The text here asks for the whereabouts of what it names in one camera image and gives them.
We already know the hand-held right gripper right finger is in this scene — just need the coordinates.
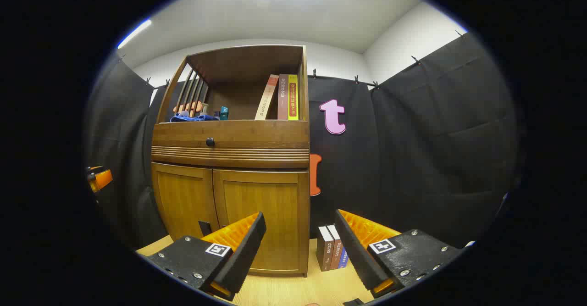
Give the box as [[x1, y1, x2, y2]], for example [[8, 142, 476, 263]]
[[333, 209, 463, 299]]

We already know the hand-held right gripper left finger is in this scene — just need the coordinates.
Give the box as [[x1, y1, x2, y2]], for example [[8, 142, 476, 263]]
[[146, 211, 267, 302]]

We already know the wooden shoe cabinet door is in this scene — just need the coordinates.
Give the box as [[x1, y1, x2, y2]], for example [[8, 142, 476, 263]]
[[152, 162, 220, 241], [212, 168, 310, 277]]

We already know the wooden double-door shoe cabinet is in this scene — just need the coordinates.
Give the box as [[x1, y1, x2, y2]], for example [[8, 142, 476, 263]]
[[151, 45, 310, 278]]

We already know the wooden cabinet drawer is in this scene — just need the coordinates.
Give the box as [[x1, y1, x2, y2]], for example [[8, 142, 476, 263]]
[[152, 120, 310, 150]]

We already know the reddish brown book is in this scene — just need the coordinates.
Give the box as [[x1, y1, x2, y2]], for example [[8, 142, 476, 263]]
[[327, 225, 343, 270]]

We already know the brown book with white top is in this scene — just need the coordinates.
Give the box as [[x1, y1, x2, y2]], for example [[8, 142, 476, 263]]
[[316, 226, 334, 272]]

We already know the blue cloth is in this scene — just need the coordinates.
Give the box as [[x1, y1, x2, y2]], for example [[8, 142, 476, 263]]
[[170, 113, 220, 123]]

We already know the orange toy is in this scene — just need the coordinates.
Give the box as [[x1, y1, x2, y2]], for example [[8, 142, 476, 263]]
[[173, 101, 203, 115]]

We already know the black backdrop cloth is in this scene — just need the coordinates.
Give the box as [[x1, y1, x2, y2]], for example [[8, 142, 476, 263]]
[[85, 33, 521, 251]]

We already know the beige book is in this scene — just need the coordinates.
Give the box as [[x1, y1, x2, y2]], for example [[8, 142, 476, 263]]
[[255, 74, 279, 120]]

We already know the yellow book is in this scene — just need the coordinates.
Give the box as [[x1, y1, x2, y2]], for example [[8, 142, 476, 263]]
[[288, 75, 299, 120]]

